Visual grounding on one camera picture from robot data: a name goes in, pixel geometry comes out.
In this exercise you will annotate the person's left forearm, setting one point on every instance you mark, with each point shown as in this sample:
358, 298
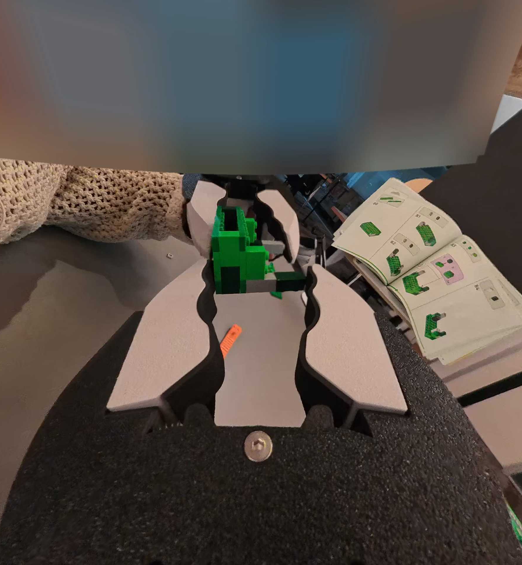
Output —
119, 203

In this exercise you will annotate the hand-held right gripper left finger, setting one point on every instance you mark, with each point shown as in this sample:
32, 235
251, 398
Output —
168, 348

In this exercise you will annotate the orange brick separator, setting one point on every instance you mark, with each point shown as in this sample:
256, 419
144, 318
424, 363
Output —
230, 342

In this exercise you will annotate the lego instruction booklet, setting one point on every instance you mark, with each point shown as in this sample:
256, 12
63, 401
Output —
463, 309

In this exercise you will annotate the black board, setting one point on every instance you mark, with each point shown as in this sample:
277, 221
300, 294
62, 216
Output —
508, 176

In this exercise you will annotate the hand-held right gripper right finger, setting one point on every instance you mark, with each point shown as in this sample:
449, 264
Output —
353, 353

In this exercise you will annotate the green lego assembly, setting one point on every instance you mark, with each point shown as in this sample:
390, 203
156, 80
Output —
230, 251

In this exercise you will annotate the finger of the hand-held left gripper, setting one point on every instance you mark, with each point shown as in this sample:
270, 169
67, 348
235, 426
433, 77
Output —
201, 216
283, 216

